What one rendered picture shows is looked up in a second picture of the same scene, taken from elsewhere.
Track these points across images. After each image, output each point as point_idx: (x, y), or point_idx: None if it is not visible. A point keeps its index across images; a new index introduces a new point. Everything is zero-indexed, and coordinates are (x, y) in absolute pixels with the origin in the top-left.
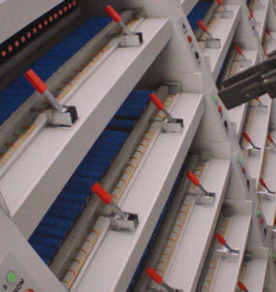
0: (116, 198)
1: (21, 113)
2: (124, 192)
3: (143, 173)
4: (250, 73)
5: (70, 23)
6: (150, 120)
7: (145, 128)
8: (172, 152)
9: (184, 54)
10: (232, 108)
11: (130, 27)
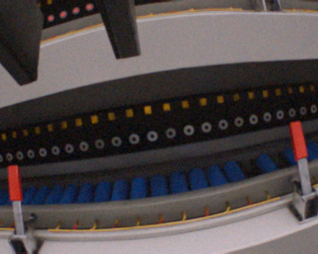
0: (73, 229)
1: None
2: (91, 234)
3: (157, 241)
4: None
5: None
6: (289, 178)
7: (270, 185)
8: (241, 243)
9: None
10: (14, 78)
11: (312, 11)
